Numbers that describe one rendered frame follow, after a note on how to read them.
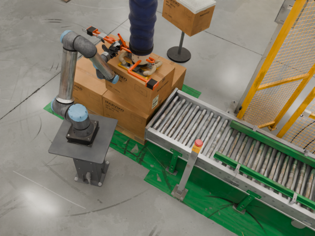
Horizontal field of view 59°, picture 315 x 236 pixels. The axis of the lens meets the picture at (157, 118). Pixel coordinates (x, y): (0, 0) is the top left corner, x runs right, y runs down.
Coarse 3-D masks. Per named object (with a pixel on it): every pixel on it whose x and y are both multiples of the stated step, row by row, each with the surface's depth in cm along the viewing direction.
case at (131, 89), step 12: (120, 72) 268; (156, 72) 269; (168, 72) 270; (108, 84) 296; (120, 84) 281; (132, 84) 269; (144, 84) 257; (168, 84) 286; (120, 96) 296; (132, 96) 282; (144, 96) 269; (156, 96) 275; (144, 108) 282
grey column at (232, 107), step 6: (276, 30) 280; (276, 36) 284; (270, 42) 291; (270, 48) 296; (264, 54) 304; (264, 60) 309; (258, 66) 318; (258, 72) 323; (252, 78) 333; (246, 90) 350; (240, 102) 367; (228, 108) 391; (234, 108) 392; (234, 114) 385; (246, 114) 387; (246, 120) 380
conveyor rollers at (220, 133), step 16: (176, 96) 323; (176, 112) 309; (192, 112) 311; (176, 128) 297; (192, 128) 297; (224, 128) 302; (192, 144) 285; (224, 144) 288; (256, 160) 280; (288, 160) 284; (272, 176) 270; (288, 176) 275; (304, 176) 275; (304, 208) 253
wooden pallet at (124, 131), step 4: (88, 108) 352; (88, 112) 363; (92, 112) 363; (116, 128) 352; (120, 128) 352; (124, 128) 338; (120, 132) 350; (124, 132) 349; (128, 132) 350; (128, 136) 347; (132, 136) 346; (136, 136) 336; (136, 140) 344; (140, 140) 339; (144, 140) 334; (144, 144) 342
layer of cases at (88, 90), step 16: (80, 64) 342; (176, 64) 358; (80, 80) 325; (96, 80) 328; (176, 80) 340; (80, 96) 341; (96, 96) 322; (112, 96) 315; (96, 112) 348; (112, 112) 327; (128, 112) 309; (128, 128) 334; (144, 128) 315
